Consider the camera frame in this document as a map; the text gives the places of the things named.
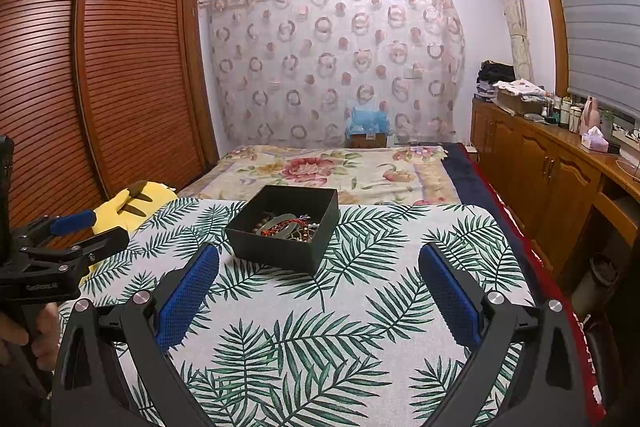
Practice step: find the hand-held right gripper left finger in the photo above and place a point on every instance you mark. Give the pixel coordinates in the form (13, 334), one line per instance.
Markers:
(190, 297)

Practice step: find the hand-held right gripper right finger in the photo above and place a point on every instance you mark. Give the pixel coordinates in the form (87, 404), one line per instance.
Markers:
(450, 297)

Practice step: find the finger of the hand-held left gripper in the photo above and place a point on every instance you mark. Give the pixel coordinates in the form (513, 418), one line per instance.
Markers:
(102, 243)
(72, 223)

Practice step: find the black square box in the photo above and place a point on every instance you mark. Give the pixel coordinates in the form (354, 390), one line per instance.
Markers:
(280, 252)

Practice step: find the pale green jade bangle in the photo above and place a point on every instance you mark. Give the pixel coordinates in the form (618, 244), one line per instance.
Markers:
(280, 223)

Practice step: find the person's left hand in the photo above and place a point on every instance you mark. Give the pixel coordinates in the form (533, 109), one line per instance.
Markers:
(47, 337)

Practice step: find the yellow plush toy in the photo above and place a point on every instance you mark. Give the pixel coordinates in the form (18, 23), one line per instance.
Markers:
(112, 212)

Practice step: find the dark blue blanket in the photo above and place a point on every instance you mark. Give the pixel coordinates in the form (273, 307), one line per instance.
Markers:
(480, 197)

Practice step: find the leaf print tablecloth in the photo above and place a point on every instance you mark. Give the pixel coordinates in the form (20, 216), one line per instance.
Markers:
(350, 332)

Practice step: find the red blanket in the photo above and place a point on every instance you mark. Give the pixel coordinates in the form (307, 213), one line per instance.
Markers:
(575, 337)

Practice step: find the grey waste bin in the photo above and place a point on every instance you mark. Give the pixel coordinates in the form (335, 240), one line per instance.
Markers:
(597, 287)

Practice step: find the brown slatted wardrobe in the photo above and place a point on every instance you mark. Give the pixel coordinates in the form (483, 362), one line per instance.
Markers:
(125, 82)

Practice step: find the wooden cabinet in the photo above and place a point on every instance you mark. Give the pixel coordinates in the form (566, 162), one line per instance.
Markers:
(540, 167)

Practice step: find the floral bed blanket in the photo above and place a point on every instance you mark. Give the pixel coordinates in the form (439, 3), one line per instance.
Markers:
(310, 172)

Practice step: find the small brown box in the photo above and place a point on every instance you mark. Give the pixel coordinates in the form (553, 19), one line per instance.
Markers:
(369, 141)

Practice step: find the blue plastic bag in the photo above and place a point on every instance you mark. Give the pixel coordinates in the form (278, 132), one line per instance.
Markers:
(367, 121)

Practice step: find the cardboard box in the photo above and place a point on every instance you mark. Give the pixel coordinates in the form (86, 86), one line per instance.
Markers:
(517, 104)

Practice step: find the pink tissue box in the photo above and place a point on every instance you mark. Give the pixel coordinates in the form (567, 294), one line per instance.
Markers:
(594, 141)

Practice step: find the group of small bottles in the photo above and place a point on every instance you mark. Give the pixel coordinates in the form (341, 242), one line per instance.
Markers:
(562, 112)

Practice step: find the stack of dark clothes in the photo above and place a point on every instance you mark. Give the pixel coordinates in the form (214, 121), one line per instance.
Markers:
(495, 79)

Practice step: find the white floral cloth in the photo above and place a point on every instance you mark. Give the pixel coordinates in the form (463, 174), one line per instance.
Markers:
(520, 86)

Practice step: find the pink bottle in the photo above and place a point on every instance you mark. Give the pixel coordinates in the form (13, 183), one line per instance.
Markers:
(591, 112)

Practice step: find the sheer circle pattern curtain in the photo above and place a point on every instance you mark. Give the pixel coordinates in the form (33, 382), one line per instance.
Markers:
(325, 57)

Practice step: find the beige tied side curtain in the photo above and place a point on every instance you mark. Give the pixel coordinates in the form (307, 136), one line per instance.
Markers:
(515, 17)

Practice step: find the grey window blind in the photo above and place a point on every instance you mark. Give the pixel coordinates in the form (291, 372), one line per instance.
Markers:
(595, 7)

